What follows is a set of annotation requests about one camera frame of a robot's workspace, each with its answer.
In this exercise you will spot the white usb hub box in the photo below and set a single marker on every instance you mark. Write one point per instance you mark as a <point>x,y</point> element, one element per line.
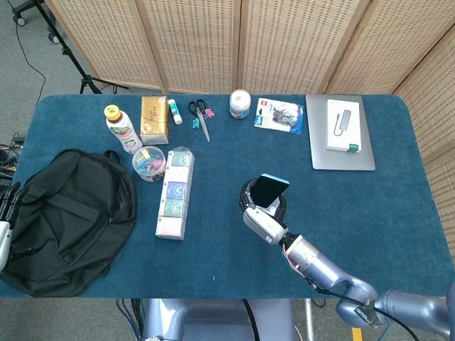
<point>345,122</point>

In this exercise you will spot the black tripod stand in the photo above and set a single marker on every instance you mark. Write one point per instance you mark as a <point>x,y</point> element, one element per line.
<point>76,62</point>

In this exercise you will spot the white table leg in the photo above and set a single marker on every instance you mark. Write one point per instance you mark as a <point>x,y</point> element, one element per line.
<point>310,319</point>

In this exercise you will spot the gold tissue box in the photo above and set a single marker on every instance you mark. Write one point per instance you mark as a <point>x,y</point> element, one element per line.
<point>154,120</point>

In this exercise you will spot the wrapped pocket tissue multipack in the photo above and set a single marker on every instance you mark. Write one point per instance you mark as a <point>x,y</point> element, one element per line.
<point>174,199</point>

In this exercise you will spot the jar with white lid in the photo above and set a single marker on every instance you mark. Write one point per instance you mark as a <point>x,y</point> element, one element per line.
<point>240,104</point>

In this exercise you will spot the clear tub of binder clips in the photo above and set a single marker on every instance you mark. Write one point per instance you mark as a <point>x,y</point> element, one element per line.
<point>148,165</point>

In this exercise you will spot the blue blister pack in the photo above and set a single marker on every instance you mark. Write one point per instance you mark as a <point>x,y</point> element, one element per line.
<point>279,115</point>

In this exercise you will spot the black backpack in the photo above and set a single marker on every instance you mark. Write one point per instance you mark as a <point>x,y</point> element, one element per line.
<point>67,220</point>

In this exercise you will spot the blue felt table cover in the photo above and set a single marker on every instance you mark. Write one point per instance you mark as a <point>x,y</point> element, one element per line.
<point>320,220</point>

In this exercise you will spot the woven folding screen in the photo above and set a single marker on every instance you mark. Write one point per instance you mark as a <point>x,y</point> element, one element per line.
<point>284,42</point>

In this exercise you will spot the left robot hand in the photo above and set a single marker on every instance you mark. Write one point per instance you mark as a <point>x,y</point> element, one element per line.
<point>5,227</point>

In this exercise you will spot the white glue stick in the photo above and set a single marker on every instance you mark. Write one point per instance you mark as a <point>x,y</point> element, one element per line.
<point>175,112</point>

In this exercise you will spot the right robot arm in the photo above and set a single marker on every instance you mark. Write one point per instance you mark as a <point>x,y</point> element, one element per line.
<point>327,273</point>

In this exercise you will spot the grey closed laptop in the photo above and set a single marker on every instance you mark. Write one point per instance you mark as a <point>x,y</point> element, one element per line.
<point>320,149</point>

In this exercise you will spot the black caster wheel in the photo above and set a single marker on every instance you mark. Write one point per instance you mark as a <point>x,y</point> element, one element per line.
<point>20,19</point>
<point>54,37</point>

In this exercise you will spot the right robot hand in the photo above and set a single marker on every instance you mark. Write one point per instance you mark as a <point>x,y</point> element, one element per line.
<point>263,223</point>

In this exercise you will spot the teal binder clip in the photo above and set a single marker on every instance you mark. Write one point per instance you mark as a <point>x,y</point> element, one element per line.
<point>196,123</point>

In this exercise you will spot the drink bottle with yellow cap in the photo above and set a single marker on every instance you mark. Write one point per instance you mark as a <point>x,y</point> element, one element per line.
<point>122,129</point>

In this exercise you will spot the grey robot torso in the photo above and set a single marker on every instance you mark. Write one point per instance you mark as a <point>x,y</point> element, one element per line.
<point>213,319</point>

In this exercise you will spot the pink binder clip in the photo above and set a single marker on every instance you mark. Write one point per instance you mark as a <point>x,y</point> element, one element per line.
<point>210,113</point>

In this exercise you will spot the black smartphone blue case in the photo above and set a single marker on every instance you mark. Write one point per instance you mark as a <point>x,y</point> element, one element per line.
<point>268,190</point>

